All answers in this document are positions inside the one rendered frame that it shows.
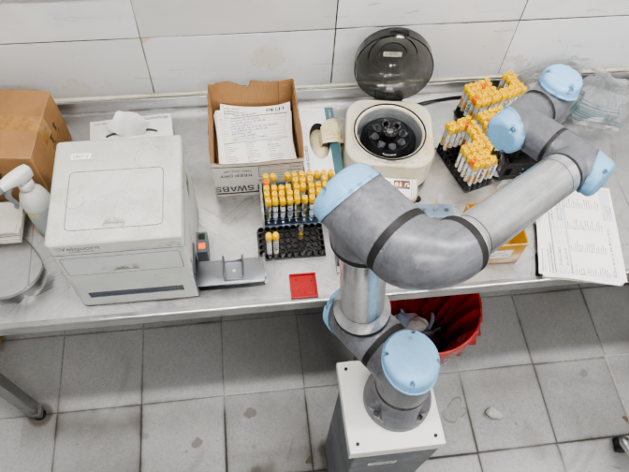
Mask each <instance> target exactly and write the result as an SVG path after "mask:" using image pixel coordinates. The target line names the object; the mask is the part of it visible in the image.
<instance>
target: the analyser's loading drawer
mask: <svg viewBox="0 0 629 472"><path fill-rule="evenodd" d="M234 269H235V272H233V270H234ZM195 278H196V280H197V286H198V287H207V286H218V285H229V284H240V283H251V282H262V281H265V284H268V278H267V267H266V256H265V253H263V257H259V258H243V254H241V258H230V259H225V257H224V256H222V260H214V261H202V262H196V275H195Z"/></svg>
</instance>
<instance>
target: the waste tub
mask: <svg viewBox="0 0 629 472"><path fill-rule="evenodd" d="M476 204H478V202H474V203H466V207H465V209H464V211H463V213H464V212H466V211H467V210H469V209H470V208H472V207H473V206H475V205H476ZM528 245H530V243H529V240H528V236H527V233H526V230H523V231H522V232H521V233H519V234H518V235H517V236H515V237H514V238H513V239H511V240H510V241H509V242H507V243H506V244H504V245H503V246H502V247H500V248H499V249H498V250H496V251H495V252H494V253H492V254H491V255H490V261H489V263H488V264H500V263H513V262H517V260H518V259H519V257H520V256H521V254H522V253H523V251H524V250H525V248H526V247H527V246H528Z"/></svg>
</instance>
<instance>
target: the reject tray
mask: <svg viewBox="0 0 629 472"><path fill-rule="evenodd" d="M289 284H290V292H291V300H297V299H308V298H318V290H317V283H316V276H315V273H293V274H290V275H289Z"/></svg>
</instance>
